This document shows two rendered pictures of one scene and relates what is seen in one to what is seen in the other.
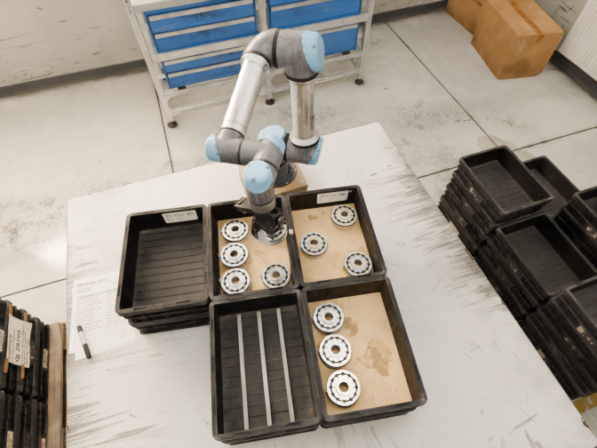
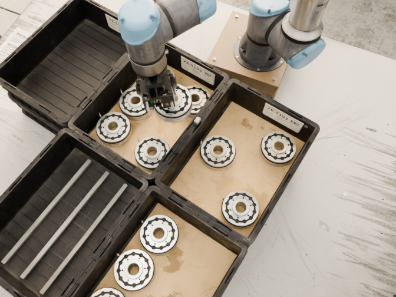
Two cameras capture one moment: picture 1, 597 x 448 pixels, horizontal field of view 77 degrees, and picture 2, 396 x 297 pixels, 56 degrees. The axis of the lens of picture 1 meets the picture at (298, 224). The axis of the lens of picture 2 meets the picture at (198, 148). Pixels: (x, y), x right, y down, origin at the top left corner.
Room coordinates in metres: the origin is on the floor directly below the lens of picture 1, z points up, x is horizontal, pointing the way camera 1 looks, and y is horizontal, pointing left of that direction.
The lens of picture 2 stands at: (0.35, -0.30, 1.86)
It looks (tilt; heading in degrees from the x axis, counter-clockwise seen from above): 66 degrees down; 40
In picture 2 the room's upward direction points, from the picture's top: 2 degrees clockwise
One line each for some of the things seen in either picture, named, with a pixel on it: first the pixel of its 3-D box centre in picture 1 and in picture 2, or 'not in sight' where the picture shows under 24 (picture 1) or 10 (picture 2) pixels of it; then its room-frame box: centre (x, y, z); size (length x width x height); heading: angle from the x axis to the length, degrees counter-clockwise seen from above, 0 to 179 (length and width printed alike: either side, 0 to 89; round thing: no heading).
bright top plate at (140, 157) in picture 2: (275, 275); (152, 151); (0.59, 0.08, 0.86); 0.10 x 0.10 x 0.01
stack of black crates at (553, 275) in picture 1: (529, 267); not in sight; (0.89, -1.20, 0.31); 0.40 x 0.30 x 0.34; 18
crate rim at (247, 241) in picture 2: (332, 233); (239, 155); (0.73, -0.12, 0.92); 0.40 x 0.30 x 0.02; 8
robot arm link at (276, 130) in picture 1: (274, 144); (269, 15); (1.14, 0.10, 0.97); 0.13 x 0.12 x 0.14; 76
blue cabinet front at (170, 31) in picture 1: (209, 44); not in sight; (2.52, 0.61, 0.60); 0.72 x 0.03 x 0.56; 108
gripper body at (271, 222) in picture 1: (267, 216); (154, 82); (0.65, 0.09, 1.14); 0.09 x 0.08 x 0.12; 54
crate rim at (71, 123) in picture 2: (250, 244); (151, 102); (0.69, 0.17, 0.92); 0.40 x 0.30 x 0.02; 8
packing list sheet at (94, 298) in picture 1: (99, 310); (13, 66); (0.53, 0.76, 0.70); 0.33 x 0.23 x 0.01; 18
